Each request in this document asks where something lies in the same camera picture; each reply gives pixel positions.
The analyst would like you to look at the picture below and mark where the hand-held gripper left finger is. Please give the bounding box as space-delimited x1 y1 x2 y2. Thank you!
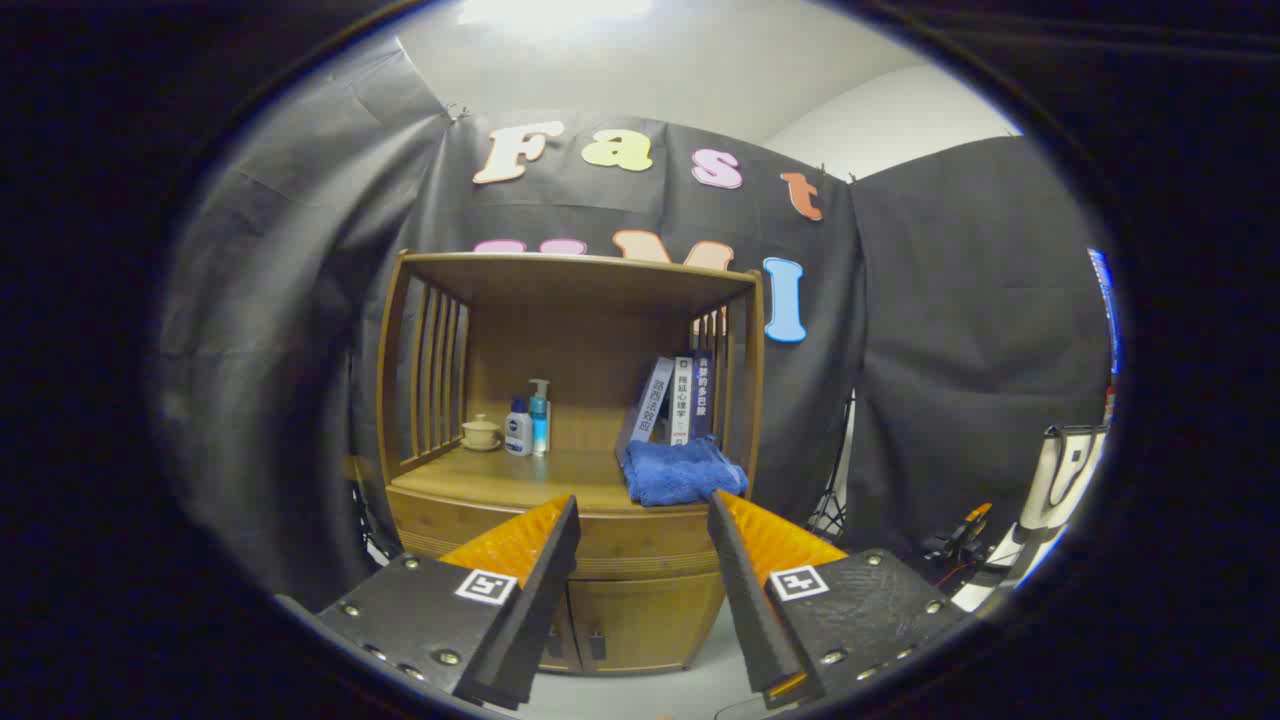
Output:
315 494 582 711

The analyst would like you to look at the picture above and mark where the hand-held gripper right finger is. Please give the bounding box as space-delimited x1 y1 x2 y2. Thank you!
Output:
707 490 969 711

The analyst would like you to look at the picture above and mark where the wooden drawer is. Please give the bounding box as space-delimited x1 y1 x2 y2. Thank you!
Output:
388 487 726 583

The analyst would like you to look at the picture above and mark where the wooden cabinet door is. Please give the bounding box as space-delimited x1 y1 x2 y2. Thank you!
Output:
540 582 583 673
568 572 726 673

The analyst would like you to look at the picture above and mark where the wooden countertop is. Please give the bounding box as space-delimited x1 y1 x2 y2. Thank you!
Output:
390 445 746 513

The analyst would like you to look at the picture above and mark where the wooden cabinet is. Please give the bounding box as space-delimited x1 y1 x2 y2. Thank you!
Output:
375 250 766 676

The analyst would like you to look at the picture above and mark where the black tripod stand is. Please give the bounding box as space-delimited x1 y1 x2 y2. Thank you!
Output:
808 395 856 541

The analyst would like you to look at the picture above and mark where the blue folded towel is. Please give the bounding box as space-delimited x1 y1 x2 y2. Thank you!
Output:
622 436 749 508

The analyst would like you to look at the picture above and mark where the blue pump bottle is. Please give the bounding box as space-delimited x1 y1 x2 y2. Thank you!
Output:
528 379 552 456

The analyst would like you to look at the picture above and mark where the dark blue book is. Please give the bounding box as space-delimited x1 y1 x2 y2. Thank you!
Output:
690 352 713 441

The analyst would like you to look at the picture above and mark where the white book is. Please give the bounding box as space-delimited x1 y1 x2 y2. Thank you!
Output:
670 357 694 446

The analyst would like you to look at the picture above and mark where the grey book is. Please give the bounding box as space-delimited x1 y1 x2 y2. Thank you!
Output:
615 357 676 466

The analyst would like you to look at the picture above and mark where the black and orange tool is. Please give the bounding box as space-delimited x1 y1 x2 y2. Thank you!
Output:
925 502 996 566

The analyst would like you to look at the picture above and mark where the white tote bag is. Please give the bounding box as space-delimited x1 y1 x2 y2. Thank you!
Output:
1018 425 1109 531

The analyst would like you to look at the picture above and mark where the blue panel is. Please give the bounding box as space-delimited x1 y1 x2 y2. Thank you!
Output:
1088 248 1119 376

